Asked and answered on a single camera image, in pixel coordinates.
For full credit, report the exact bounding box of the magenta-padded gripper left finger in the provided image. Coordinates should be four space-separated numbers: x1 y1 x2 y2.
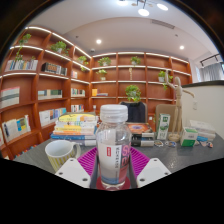
54 146 100 190

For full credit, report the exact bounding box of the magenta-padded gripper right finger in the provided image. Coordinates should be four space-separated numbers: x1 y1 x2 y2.
128 146 172 189

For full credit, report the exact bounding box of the clear plastic water bottle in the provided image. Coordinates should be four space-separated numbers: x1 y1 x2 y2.
95 104 133 191

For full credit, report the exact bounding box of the yellow striped white mug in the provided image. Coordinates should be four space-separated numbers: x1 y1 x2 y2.
44 139 82 173

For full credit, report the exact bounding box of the dark book stack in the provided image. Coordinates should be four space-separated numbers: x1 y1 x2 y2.
127 122 156 148

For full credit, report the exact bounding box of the colourful book stack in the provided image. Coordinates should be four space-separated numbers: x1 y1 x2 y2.
49 112 99 147

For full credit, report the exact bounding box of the tall green white carton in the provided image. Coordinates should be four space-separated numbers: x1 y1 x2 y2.
156 113 171 141

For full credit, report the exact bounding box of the small green white box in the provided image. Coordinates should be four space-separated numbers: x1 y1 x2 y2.
179 126 199 148

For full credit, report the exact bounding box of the dark office chair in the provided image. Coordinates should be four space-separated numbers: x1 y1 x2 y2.
119 100 149 124

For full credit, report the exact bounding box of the beige chair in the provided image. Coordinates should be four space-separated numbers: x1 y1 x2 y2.
155 103 178 133

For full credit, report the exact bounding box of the wooden artist mannequin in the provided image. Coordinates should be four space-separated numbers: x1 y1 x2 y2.
163 71 195 142

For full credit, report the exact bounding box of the wooden bookshelf unit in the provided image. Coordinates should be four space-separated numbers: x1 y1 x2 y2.
0 25 194 160

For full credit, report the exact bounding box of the grey curtain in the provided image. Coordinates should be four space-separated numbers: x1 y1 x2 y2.
199 62 224 83

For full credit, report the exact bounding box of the ceiling air vent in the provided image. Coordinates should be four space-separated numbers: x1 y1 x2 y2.
149 18 176 30

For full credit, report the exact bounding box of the branching ceiling lamp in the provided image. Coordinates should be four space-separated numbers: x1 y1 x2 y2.
116 0 169 17

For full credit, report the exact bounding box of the black ceiling track rail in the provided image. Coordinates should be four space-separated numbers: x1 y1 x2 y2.
199 53 223 68

